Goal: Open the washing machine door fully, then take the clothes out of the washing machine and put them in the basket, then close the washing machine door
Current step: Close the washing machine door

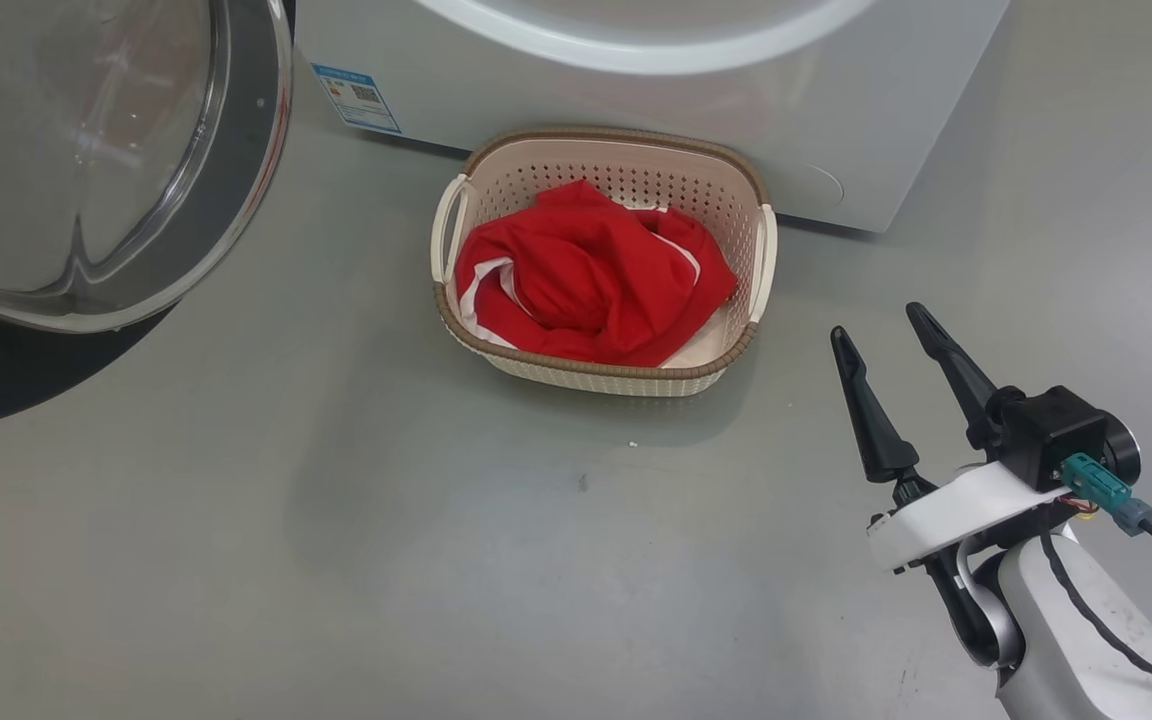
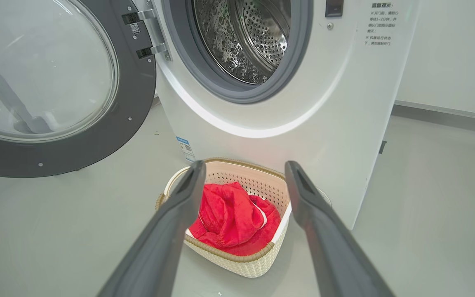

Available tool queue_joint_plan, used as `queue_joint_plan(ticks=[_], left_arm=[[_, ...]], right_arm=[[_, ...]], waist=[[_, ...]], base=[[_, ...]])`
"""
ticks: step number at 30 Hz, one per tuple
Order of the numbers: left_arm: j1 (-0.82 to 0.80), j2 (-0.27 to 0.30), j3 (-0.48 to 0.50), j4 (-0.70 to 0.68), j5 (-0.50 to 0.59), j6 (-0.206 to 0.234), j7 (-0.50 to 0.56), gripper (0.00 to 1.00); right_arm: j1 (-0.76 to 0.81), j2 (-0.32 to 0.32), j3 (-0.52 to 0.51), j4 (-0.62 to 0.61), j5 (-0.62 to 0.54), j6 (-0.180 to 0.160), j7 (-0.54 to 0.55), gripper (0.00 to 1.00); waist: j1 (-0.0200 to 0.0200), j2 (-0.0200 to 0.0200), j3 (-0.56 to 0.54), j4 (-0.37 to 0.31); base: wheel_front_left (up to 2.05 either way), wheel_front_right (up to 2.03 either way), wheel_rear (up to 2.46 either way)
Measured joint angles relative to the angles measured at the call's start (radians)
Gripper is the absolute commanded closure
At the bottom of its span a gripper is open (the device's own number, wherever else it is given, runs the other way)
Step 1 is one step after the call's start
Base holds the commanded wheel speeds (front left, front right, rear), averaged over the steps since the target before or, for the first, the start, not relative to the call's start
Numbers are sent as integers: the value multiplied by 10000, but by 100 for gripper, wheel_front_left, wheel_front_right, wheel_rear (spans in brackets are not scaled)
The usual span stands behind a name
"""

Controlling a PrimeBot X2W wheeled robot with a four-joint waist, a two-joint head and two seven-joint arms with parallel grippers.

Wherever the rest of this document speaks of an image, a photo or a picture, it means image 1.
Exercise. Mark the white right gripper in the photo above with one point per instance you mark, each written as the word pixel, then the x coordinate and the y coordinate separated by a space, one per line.
pixel 956 510

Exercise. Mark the washing machine glass door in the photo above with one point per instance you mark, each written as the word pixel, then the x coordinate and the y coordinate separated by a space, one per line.
pixel 246 150

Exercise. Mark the cream perforated laundry basket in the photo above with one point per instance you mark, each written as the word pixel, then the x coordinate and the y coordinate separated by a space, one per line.
pixel 616 165

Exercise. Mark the white washing machine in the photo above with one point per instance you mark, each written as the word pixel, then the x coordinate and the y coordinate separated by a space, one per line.
pixel 586 100

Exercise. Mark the round filter cover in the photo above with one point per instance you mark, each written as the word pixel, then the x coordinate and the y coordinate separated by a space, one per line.
pixel 822 185

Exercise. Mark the blue energy label sticker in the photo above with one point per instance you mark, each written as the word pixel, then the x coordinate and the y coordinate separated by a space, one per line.
pixel 356 98

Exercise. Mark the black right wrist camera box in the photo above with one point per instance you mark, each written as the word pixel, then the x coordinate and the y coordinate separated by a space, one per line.
pixel 1051 435

